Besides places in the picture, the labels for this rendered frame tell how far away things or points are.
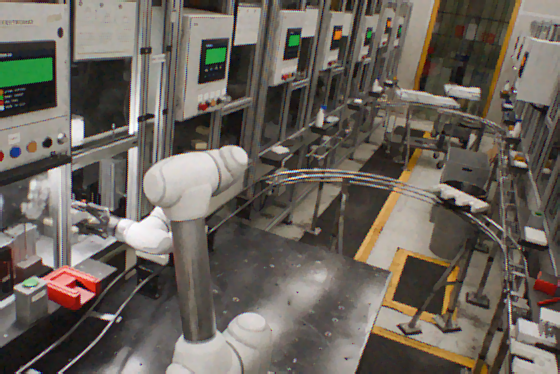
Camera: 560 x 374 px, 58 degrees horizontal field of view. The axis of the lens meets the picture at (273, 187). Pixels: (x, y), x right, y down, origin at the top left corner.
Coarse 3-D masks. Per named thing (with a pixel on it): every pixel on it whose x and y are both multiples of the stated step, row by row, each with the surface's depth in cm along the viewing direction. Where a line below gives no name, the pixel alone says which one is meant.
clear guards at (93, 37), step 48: (96, 0) 162; (144, 0) 184; (96, 48) 167; (96, 96) 174; (96, 144) 180; (144, 144) 209; (0, 192) 147; (48, 192) 165; (144, 192) 218; (0, 240) 151; (48, 240) 171; (0, 288) 157
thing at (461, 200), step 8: (440, 184) 343; (432, 192) 338; (440, 192) 341; (448, 192) 331; (456, 192) 335; (440, 200) 334; (448, 200) 332; (456, 200) 323; (464, 200) 323; (472, 200) 327; (480, 200) 325; (448, 208) 330; (456, 208) 325; (464, 208) 322; (472, 208) 315; (480, 208) 316
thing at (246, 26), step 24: (192, 0) 217; (216, 0) 235; (240, 0) 256; (240, 24) 263; (240, 48) 272; (240, 72) 280; (240, 96) 289; (192, 120) 245; (240, 120) 325; (192, 144) 251
